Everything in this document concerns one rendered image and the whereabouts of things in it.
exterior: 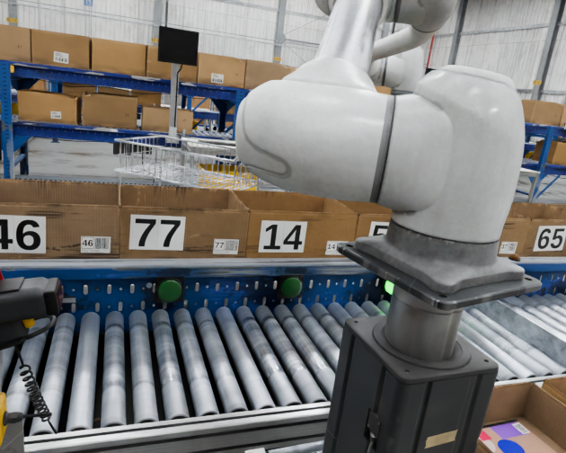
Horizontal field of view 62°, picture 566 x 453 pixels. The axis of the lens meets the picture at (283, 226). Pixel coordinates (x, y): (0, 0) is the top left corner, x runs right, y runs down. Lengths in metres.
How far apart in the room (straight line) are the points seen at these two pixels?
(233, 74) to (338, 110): 5.45
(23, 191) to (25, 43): 4.32
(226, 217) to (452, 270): 0.96
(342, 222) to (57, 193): 0.96
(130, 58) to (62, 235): 4.58
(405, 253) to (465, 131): 0.18
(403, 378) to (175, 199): 1.24
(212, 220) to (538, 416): 1.00
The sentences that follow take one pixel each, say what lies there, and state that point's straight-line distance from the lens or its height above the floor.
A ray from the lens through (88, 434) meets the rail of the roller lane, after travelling 1.08.
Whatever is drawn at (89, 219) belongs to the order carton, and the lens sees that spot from 1.47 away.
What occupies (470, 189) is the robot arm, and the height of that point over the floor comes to 1.34.
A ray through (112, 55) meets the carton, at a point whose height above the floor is 1.57.
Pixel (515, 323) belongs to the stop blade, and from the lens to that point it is 1.80.
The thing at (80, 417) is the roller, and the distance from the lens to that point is 1.11.
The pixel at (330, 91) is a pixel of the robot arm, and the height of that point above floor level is 1.43.
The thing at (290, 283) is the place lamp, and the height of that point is 0.83.
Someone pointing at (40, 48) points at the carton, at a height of 1.55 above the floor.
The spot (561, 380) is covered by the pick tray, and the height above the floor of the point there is 0.84.
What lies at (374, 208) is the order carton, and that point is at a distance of 2.03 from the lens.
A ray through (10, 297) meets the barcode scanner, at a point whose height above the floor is 1.08.
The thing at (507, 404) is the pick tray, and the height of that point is 0.80.
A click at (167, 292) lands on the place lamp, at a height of 0.81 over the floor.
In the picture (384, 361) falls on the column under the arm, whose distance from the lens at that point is 0.72.
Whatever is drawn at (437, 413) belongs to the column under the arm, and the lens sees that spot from 0.76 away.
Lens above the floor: 1.43
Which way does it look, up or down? 16 degrees down
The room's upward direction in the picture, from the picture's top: 7 degrees clockwise
